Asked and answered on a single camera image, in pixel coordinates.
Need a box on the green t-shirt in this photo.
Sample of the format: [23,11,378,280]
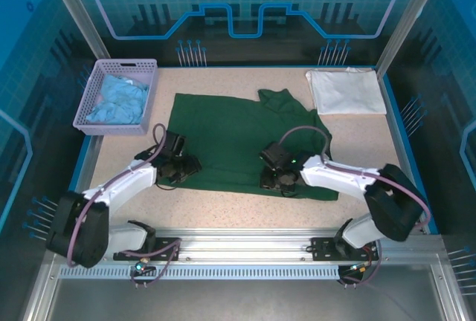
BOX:
[159,88,339,202]

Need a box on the light blue crumpled t-shirt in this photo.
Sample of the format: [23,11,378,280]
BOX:
[86,74,152,126]

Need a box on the blue table edge trim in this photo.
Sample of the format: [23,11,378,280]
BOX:
[55,64,98,235]
[377,68,440,235]

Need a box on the lavender plastic basket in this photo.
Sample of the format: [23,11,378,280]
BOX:
[72,58,159,137]

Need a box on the white folded t-shirt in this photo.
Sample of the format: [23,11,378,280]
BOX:
[305,67,387,116]

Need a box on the steel sheet shelf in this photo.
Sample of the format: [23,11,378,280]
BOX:
[22,253,476,321]

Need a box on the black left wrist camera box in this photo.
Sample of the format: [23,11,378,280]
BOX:
[163,131,187,157]

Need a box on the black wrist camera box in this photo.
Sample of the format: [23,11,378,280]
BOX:
[259,141,294,172]
[163,131,187,157]

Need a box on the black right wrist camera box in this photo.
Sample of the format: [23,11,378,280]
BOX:
[259,141,294,172]

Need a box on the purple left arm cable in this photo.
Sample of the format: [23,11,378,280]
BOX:
[65,123,183,288]

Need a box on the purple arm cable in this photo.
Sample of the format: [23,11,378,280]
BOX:
[277,124,433,287]
[65,123,183,288]

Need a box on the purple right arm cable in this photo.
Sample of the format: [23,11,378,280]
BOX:
[277,124,433,287]

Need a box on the aluminium frame rail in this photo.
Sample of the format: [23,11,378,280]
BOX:
[48,227,447,262]

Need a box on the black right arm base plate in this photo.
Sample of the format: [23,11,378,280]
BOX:
[311,236,377,262]

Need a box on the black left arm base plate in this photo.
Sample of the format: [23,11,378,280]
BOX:
[113,236,181,262]

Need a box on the slotted grey cable duct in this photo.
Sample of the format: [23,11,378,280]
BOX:
[58,264,341,282]

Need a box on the aluminium frame post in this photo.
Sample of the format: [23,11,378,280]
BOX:
[40,0,112,61]
[375,0,447,77]

